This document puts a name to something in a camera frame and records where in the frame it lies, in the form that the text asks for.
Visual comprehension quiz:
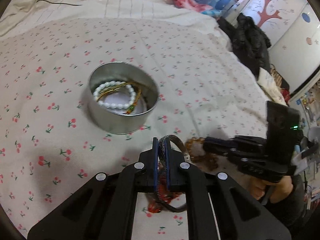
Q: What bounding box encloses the red woven cord bracelet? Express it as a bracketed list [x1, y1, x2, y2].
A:
[146, 172, 186, 214]

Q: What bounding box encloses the white paper bag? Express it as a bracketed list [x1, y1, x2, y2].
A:
[257, 68, 287, 106]

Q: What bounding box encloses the amber bead bracelet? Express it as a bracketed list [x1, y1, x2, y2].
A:
[184, 137, 220, 172]

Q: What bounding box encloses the round silver metal tin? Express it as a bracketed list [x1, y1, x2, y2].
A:
[87, 62, 159, 134]

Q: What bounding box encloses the dark patterned bangle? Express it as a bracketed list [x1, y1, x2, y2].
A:
[155, 134, 190, 213]

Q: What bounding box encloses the person's right hand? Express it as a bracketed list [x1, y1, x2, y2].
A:
[248, 176, 293, 203]

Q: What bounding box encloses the cherry print bed sheet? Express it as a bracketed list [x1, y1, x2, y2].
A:
[0, 17, 276, 240]

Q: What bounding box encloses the cream striped quilt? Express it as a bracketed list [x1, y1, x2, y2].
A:
[1, 0, 218, 39]

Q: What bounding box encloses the gold chain bracelet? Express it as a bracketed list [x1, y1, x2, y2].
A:
[96, 81, 143, 116]

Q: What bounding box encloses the pink patterned cloth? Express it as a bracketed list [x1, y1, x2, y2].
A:
[173, 0, 213, 12]

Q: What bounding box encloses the black jacket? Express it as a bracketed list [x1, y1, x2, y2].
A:
[217, 13, 271, 78]

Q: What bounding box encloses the white bead bracelet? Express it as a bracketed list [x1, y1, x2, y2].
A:
[93, 80, 137, 110]

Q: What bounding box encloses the white wardrobe with tree decal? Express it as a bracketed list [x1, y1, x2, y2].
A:
[227, 0, 319, 93]

